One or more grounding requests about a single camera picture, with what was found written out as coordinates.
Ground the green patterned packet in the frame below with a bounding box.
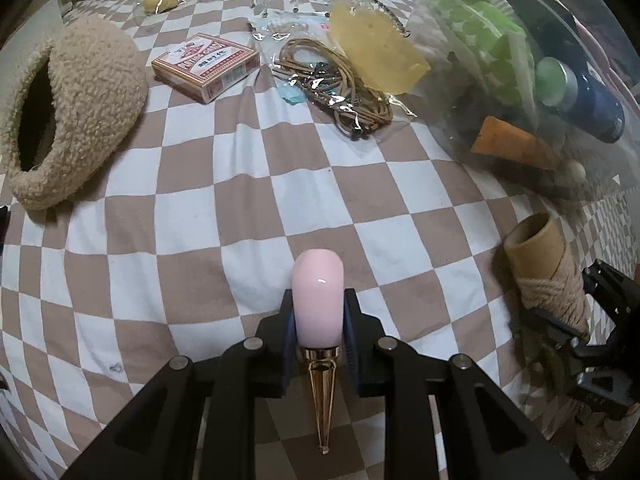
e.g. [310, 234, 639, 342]
[427, 0, 536, 114]

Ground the checkered bed sheet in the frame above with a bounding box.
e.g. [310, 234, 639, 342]
[1, 68, 637, 479]

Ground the dark blue spray can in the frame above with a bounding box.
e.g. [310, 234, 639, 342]
[535, 56, 626, 144]

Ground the cardboard tube with rope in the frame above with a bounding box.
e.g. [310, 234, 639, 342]
[503, 212, 590, 341]

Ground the brown cord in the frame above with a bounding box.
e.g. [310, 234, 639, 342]
[269, 34, 419, 142]

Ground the red playing card box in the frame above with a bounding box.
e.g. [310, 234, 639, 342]
[151, 32, 260, 104]

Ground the yellow translucent plastic piece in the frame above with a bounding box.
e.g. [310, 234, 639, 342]
[329, 0, 431, 96]

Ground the small yellow item in bag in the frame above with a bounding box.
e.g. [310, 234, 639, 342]
[141, 0, 184, 14]

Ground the teal white sachet packet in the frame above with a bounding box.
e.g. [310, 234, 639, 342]
[250, 10, 337, 105]

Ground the beige egg shaped ball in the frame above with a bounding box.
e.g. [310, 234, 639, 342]
[559, 159, 587, 186]

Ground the orange rectangular sponge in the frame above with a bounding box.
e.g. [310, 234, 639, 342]
[471, 116, 561, 170]

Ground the clear plastic storage bin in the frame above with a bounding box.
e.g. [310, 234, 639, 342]
[407, 0, 639, 203]

